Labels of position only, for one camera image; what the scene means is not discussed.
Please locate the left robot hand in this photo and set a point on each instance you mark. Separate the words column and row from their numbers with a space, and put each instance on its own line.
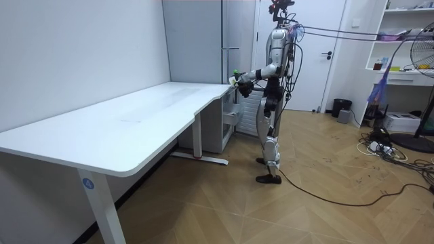
column 245, row 89

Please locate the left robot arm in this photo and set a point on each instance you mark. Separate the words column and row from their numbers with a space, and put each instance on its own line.
column 268, row 71

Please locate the white slatted panel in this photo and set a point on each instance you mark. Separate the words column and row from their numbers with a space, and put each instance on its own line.
column 249, row 115

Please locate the white drawer cabinet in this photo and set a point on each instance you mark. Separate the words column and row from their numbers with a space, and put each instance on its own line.
column 213, row 128

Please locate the robot body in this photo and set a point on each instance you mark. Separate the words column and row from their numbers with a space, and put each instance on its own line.
column 278, row 44

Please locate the robot legs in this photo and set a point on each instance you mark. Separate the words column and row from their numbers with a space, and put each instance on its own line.
column 271, row 149

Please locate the white door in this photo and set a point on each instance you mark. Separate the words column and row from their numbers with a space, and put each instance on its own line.
column 315, row 84

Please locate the black waste bin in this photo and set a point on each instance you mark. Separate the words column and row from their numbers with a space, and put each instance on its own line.
column 340, row 106

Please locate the small grey box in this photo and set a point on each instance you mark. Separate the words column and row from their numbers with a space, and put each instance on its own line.
column 344, row 117

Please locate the small brown bottle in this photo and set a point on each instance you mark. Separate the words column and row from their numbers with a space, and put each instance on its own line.
column 377, row 65

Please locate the white desk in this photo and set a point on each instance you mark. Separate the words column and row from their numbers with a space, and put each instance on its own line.
column 112, row 115

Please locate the white power strip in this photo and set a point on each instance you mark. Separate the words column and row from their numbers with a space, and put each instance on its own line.
column 379, row 147

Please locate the flat yellow object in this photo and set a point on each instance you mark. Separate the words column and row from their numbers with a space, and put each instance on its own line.
column 395, row 68

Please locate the white cardboard box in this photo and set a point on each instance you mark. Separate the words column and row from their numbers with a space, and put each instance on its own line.
column 401, row 122

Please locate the white shelf unit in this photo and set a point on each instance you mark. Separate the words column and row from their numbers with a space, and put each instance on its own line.
column 407, row 79

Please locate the black standing fan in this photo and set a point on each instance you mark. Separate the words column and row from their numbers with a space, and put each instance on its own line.
column 410, row 142

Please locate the white wall switch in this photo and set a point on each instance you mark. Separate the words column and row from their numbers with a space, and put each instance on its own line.
column 355, row 22

